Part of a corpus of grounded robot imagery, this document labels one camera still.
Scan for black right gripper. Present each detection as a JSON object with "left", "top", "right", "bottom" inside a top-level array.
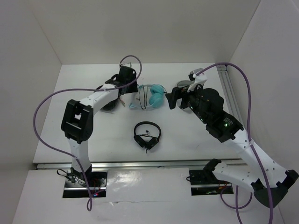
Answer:
[{"left": 165, "top": 81, "right": 209, "bottom": 124}]

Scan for teal cat-ear headphones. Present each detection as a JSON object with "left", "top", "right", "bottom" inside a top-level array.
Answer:
[{"left": 128, "top": 84, "right": 167, "bottom": 111}]

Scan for thin black headphone cable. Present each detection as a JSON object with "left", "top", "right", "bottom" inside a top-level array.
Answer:
[{"left": 136, "top": 85, "right": 150, "bottom": 110}]

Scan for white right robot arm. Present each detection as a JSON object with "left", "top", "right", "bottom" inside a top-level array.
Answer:
[{"left": 166, "top": 86, "right": 299, "bottom": 207}]

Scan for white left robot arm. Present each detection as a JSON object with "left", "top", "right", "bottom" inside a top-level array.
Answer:
[{"left": 61, "top": 65, "right": 140, "bottom": 186}]

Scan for small black on-ear headphones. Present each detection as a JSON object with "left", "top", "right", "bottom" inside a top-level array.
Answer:
[{"left": 133, "top": 121, "right": 162, "bottom": 153}]

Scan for white grey gaming headset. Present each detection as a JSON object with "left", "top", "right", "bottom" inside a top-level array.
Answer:
[{"left": 176, "top": 80, "right": 194, "bottom": 112}]

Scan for black bulky headset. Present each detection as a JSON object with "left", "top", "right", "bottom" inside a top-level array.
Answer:
[{"left": 93, "top": 84, "right": 126, "bottom": 113}]

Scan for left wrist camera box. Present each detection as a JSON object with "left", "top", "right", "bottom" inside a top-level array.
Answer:
[{"left": 119, "top": 62, "right": 132, "bottom": 68}]

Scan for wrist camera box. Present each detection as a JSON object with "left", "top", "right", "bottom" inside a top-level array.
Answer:
[
  {"left": 119, "top": 62, "right": 132, "bottom": 68},
  {"left": 188, "top": 68, "right": 207, "bottom": 92}
]

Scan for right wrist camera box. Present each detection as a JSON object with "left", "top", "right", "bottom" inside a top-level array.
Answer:
[{"left": 188, "top": 68, "right": 207, "bottom": 92}]

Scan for aluminium side rail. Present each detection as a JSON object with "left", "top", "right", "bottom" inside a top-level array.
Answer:
[{"left": 216, "top": 65, "right": 244, "bottom": 126}]

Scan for aluminium mounting rail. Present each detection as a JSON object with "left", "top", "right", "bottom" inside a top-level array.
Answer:
[{"left": 36, "top": 159, "right": 243, "bottom": 171}]

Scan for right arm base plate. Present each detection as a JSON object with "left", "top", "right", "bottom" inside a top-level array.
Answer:
[{"left": 186, "top": 169, "right": 234, "bottom": 196}]

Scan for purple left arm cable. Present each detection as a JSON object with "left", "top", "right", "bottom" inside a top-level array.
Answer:
[{"left": 34, "top": 55, "right": 143, "bottom": 212}]

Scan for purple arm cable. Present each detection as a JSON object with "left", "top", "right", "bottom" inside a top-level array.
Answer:
[
  {"left": 34, "top": 55, "right": 143, "bottom": 212},
  {"left": 192, "top": 62, "right": 274, "bottom": 224}
]

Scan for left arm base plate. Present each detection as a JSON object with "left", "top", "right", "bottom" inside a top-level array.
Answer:
[{"left": 57, "top": 169, "right": 107, "bottom": 198}]

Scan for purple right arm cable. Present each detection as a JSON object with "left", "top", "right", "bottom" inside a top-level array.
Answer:
[{"left": 192, "top": 62, "right": 274, "bottom": 224}]

